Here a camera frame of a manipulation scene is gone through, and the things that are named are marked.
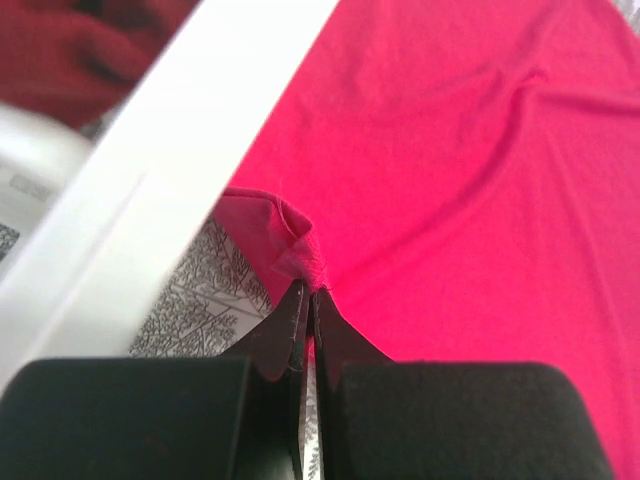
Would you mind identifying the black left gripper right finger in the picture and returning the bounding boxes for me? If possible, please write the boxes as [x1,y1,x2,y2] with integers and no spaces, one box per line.
[312,290,614,479]

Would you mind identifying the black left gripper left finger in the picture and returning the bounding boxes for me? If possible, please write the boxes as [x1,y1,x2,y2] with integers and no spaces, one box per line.
[1,280,306,479]

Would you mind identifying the bright pink t shirt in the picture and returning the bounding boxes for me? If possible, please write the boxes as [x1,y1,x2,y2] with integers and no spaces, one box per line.
[219,0,640,480]

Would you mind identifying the floral patterned table mat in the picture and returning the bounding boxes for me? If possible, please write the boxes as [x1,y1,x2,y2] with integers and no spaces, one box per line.
[0,0,640,480]

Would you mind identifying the white plastic laundry basket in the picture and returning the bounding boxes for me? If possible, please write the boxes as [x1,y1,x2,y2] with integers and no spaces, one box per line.
[1,1,335,383]

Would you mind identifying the dark red crumpled t shirt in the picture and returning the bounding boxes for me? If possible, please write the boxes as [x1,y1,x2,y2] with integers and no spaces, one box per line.
[1,0,196,128]

